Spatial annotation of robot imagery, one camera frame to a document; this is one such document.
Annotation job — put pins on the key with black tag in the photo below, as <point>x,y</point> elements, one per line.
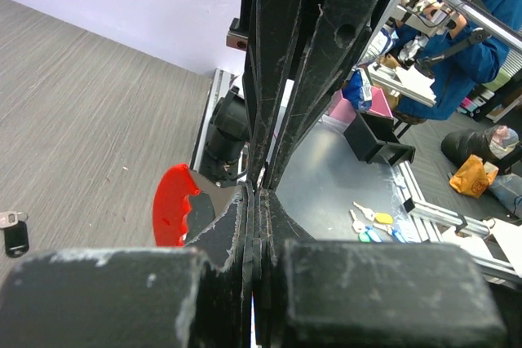
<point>15,232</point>

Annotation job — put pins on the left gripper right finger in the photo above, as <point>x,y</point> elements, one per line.
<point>333,293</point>

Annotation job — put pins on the black open box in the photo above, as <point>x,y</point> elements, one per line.
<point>372,140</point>

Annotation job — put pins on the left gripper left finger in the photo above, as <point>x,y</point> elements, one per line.
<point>193,296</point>

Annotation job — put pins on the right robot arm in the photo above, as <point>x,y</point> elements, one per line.
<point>228,139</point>

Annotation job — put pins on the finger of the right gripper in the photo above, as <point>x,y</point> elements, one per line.
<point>342,30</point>
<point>277,31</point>

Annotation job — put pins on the black garbage bag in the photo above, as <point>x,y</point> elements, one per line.
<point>491,145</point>

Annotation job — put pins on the bunch of coloured keys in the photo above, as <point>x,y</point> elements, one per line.
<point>367,231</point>

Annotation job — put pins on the orange plastic bag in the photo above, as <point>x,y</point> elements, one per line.
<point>474,177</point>

